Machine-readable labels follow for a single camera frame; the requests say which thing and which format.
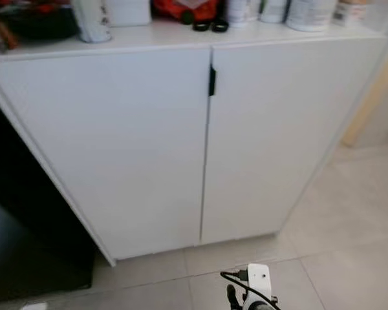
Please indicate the slim white bottle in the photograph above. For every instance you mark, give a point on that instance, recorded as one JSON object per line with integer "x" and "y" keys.
{"x": 273, "y": 10}

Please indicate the white cabinet door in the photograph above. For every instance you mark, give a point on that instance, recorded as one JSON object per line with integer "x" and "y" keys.
{"x": 278, "y": 135}
{"x": 110, "y": 148}

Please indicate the red and black bag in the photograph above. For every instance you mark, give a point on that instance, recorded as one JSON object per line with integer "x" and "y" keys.
{"x": 32, "y": 22}

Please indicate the white square container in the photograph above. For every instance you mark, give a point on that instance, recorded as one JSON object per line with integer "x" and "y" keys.
{"x": 128, "y": 11}

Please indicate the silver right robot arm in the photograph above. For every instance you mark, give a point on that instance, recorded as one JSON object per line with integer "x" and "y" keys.
{"x": 264, "y": 307}

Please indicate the jar with orange label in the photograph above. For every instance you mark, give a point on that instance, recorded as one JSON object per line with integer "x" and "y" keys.
{"x": 352, "y": 13}

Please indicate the black fridge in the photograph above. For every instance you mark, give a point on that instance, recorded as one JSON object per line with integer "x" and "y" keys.
{"x": 26, "y": 258}

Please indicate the large white jar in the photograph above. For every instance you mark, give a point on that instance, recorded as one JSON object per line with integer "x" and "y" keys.
{"x": 312, "y": 14}

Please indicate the white cabinet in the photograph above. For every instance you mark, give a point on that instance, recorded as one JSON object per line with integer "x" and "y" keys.
{"x": 123, "y": 161}

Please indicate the red pouch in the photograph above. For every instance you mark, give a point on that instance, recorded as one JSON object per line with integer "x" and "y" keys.
{"x": 184, "y": 10}

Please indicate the white cylindrical can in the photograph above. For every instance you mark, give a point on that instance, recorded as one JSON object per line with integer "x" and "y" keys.
{"x": 92, "y": 20}

